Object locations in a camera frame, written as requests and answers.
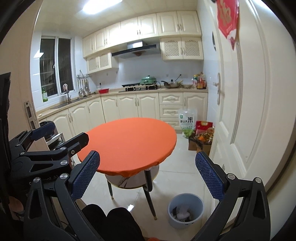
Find cream lower kitchen cabinets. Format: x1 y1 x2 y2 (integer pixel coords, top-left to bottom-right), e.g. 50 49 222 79
39 89 208 140

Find cream kitchen cabinets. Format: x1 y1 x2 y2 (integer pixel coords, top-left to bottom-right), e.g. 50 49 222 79
83 11 204 73
39 89 208 140

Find blue trash bin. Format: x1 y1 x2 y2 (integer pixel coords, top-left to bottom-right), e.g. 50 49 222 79
167 193 204 230

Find kitchen window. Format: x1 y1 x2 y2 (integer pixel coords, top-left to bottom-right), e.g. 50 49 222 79
39 37 74 97

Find cream upper kitchen cabinets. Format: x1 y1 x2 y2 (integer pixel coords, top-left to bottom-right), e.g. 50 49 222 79
83 11 204 73

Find green bottle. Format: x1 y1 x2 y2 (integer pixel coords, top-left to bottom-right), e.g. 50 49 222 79
42 88 48 102

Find sink faucet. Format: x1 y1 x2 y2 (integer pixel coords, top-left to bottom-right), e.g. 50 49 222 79
62 83 72 104

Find box of groceries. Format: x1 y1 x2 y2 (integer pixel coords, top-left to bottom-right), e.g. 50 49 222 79
188 128 214 156

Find hanging utensil rack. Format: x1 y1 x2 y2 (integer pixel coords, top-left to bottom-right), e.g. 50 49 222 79
76 70 92 99

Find white door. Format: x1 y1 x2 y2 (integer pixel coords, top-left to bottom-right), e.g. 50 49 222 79
203 0 285 193

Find red basin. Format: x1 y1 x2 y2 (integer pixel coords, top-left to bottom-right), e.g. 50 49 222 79
98 88 109 94

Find orange round table cloth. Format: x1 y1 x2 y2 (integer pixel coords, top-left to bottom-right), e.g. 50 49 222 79
78 118 177 177

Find white rice bag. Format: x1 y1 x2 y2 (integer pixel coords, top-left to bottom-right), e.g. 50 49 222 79
178 109 197 138

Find black gas stove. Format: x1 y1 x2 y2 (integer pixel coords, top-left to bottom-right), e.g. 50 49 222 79
119 83 159 92

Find condiment bottles group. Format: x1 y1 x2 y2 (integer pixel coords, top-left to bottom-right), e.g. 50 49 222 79
192 72 207 89

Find green electric cooker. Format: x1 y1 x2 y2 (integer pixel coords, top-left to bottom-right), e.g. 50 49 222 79
140 75 157 85

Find steel wok pan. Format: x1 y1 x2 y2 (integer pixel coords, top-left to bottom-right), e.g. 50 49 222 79
161 74 183 89

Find range hood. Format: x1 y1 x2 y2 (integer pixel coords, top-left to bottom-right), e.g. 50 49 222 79
111 41 161 59

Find red door decoration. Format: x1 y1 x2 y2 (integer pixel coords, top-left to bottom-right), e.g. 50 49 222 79
216 0 239 51

